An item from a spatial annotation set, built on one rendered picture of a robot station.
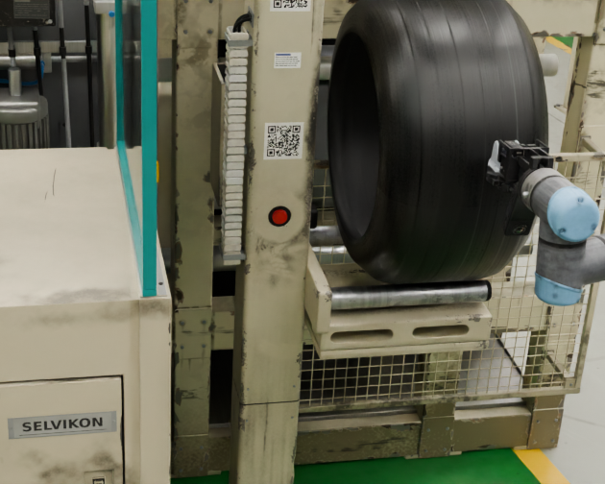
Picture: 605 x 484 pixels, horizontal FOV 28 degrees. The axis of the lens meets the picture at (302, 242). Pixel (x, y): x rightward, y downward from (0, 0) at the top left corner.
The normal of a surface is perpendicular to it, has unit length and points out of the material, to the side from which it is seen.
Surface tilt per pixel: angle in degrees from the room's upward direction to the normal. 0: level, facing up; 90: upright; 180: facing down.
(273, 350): 90
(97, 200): 0
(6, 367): 90
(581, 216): 84
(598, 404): 0
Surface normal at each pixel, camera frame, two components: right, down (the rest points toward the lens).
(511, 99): 0.19, -0.13
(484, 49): 0.16, -0.44
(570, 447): 0.05, -0.90
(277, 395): 0.20, 0.44
